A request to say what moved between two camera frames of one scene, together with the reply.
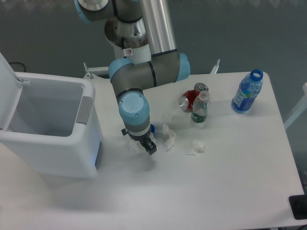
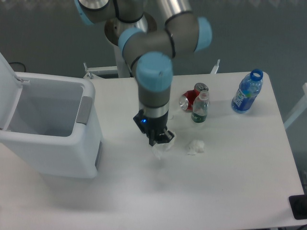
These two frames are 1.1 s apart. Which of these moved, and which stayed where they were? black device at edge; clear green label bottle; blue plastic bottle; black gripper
Moved: black gripper
Stayed: clear green label bottle; black device at edge; blue plastic bottle
